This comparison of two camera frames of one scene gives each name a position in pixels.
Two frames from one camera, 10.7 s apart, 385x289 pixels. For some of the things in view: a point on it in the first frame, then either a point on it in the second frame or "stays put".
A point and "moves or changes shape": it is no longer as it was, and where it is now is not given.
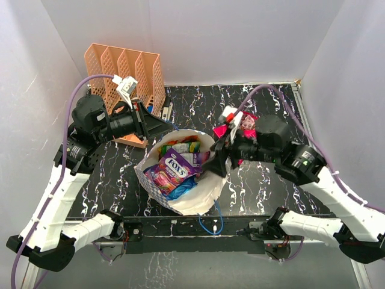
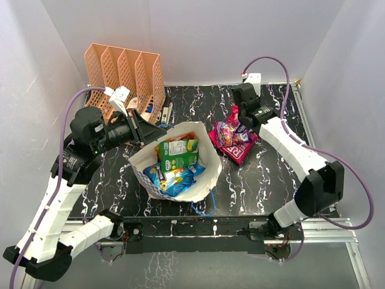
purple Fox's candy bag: (173, 168) moves or changes shape
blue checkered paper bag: (204, 197) moves or changes shape
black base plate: (202, 234) stays put
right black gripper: (218, 164) -> (257, 97)
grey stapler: (166, 112) stays put
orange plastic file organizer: (146, 68) stays put
